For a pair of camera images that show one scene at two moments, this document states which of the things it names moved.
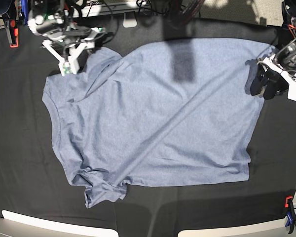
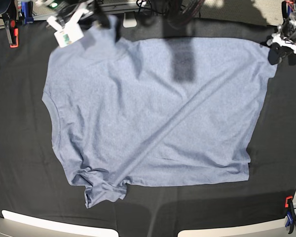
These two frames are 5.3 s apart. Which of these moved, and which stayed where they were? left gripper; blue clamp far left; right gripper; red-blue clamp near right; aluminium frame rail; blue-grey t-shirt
Moved: right gripper; left gripper
Stayed: red-blue clamp near right; blue clamp far left; blue-grey t-shirt; aluminium frame rail
